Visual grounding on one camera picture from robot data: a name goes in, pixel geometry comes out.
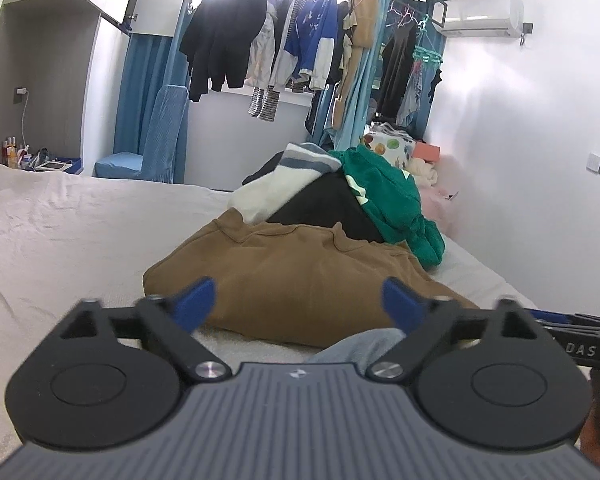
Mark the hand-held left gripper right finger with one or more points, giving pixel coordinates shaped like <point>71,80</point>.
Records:
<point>402,305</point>

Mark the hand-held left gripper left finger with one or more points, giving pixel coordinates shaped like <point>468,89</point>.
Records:
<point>197,302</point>

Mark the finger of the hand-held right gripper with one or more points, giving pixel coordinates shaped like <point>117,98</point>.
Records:
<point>555,317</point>

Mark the brown hoodie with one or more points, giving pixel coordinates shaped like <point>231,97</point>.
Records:
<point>290,280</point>

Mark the hanging clothes on rack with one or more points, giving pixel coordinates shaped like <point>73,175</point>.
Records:
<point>355,120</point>

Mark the person's right hand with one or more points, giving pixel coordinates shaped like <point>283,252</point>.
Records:
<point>590,447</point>

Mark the green garment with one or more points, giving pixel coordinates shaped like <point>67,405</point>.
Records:
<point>390,195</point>

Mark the pink cloth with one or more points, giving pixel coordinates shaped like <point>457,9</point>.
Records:
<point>445,187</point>

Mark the white grey folded sweater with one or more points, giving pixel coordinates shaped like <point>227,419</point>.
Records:
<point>275,190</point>

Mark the polka dot cloth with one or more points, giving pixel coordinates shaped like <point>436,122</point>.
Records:
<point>390,145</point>

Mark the blue covered chair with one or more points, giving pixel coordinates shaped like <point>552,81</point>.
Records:
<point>165,125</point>

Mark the blue nightstand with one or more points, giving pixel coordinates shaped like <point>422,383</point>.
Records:
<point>75,166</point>

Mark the white tablet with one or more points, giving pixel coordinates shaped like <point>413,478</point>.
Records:
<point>52,165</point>

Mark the striped hanging garment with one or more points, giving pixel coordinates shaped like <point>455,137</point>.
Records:
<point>265,105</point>

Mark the blue curtain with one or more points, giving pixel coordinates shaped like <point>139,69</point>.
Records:
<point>140,90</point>

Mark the group of toiletry bottles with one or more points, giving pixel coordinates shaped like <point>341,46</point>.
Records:
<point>12,152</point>

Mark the black hanging dress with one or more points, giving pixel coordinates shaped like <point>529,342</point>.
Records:
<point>397,65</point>

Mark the teal peg hanger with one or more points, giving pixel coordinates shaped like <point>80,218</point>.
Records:
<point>427,55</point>

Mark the cream hanging shirt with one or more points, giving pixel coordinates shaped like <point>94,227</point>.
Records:
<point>260,55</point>

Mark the blue white hanging jacket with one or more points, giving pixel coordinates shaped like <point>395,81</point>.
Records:
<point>305,35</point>

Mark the tan hanging garment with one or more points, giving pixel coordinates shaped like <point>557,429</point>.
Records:
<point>365,15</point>

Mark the white air conditioner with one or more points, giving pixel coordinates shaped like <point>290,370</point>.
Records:
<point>480,17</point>

